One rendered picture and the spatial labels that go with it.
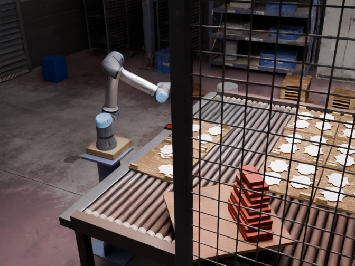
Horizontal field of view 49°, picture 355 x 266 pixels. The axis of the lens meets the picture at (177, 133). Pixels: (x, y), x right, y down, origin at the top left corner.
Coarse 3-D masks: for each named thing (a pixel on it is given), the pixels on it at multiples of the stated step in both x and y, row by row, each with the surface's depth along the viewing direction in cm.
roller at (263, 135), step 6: (282, 108) 333; (276, 114) 323; (276, 120) 316; (270, 126) 304; (258, 138) 286; (264, 138) 289; (258, 144) 278; (246, 156) 263; (252, 156) 266; (246, 162) 257; (234, 174) 243; (228, 180) 238; (234, 180) 239
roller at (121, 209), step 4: (232, 100) 352; (228, 104) 344; (224, 108) 336; (220, 112) 329; (216, 116) 322; (212, 120) 315; (148, 180) 239; (152, 180) 240; (144, 184) 235; (148, 184) 237; (140, 188) 231; (144, 188) 233; (136, 192) 228; (140, 192) 229; (132, 196) 225; (136, 196) 226; (128, 200) 222; (132, 200) 223; (124, 204) 218; (128, 204) 219; (120, 208) 215; (124, 208) 216; (116, 212) 212; (120, 212) 213; (108, 216) 209; (112, 216) 209; (116, 216) 210; (108, 220) 206; (112, 220) 207
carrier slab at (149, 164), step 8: (160, 144) 277; (168, 144) 276; (152, 152) 267; (144, 160) 257; (152, 160) 257; (160, 160) 257; (168, 160) 256; (144, 168) 248; (152, 168) 248; (152, 176) 242; (160, 176) 240
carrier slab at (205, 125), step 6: (204, 126) 301; (210, 126) 301; (216, 126) 301; (198, 132) 292; (204, 132) 292; (222, 132) 291; (228, 132) 293; (216, 138) 283; (222, 138) 285; (198, 144) 276; (204, 144) 275; (210, 144) 275; (216, 144) 277
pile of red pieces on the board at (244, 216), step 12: (252, 168) 180; (252, 180) 171; (252, 192) 171; (264, 192) 171; (228, 204) 191; (240, 204) 178; (252, 204) 171; (264, 204) 171; (240, 216) 178; (252, 216) 170; (264, 216) 171; (240, 228) 178; (264, 228) 172; (252, 240) 172; (264, 240) 173
